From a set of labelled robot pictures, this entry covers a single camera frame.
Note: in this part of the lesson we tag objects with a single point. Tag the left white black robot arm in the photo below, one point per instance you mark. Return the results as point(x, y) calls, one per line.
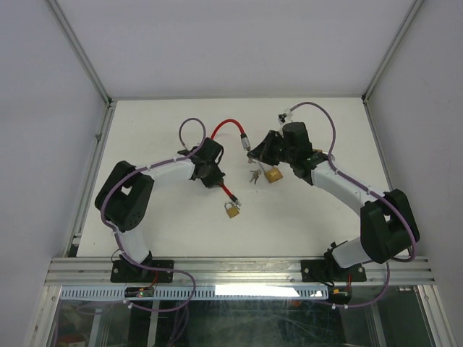
point(124, 196)

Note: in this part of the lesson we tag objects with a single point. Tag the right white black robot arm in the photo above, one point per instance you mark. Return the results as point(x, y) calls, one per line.
point(387, 224)

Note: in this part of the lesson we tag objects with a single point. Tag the aluminium frame post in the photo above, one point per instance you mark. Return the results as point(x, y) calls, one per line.
point(393, 47)
point(70, 35)

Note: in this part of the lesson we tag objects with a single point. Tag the grey slotted cable duct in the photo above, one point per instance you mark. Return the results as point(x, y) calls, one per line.
point(181, 293)

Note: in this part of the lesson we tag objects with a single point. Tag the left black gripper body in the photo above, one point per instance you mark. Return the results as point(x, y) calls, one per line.
point(213, 176)

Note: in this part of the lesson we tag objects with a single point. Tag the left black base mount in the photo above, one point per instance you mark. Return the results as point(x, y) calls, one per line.
point(125, 272)

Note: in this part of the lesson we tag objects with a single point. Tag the left aluminium frame post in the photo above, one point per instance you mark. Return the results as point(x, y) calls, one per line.
point(70, 35)

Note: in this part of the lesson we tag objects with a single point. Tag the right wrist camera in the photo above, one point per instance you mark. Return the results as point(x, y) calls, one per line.
point(285, 117)

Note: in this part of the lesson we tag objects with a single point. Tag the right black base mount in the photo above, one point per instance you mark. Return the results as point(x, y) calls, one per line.
point(327, 272)

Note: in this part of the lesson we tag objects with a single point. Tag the keys beside long padlock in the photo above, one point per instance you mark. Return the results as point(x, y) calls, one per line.
point(255, 175)

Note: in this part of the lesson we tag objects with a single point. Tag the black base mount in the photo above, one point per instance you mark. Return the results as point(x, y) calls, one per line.
point(125, 272)
point(327, 272)

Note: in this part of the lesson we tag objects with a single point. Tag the long shackle brass padlock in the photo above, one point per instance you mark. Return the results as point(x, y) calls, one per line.
point(271, 173)

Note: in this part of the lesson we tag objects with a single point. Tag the aluminium front rail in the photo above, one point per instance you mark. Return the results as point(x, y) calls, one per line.
point(204, 271)

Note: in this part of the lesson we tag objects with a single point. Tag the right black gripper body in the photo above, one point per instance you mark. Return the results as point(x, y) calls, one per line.
point(290, 154)

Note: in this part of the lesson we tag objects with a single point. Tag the right aluminium frame post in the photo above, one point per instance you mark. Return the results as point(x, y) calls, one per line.
point(393, 47)

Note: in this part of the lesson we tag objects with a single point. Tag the small brass padlock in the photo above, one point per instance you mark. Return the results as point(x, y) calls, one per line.
point(232, 209)

